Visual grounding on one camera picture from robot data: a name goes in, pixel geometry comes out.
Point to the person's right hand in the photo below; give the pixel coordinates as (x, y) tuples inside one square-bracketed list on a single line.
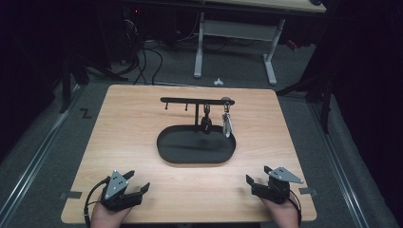
[(282, 213)]

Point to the white-framed desk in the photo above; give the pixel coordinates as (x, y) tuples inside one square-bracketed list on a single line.
[(237, 30)]

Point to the black metal stand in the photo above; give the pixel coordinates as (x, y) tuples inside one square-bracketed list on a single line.
[(68, 82), (321, 95)]

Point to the black key rack with tray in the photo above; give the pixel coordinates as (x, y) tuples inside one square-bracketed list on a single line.
[(190, 147)]

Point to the grey tape strip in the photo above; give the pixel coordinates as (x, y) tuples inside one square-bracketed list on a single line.
[(308, 191), (71, 195)]

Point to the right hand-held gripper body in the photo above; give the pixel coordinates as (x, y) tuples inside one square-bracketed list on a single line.
[(278, 185)]

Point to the black car key fob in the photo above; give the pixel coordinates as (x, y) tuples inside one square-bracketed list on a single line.
[(206, 122)]

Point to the metal floor rail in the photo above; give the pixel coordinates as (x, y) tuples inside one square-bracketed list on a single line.
[(339, 164), (34, 158)]

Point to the small red object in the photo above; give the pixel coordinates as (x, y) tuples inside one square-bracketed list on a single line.
[(292, 44)]

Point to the small white floor object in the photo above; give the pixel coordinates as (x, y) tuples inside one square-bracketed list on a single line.
[(218, 82)]

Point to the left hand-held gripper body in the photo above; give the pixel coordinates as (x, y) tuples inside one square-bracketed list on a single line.
[(115, 190)]

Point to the person's left hand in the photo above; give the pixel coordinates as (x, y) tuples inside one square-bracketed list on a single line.
[(109, 218)]

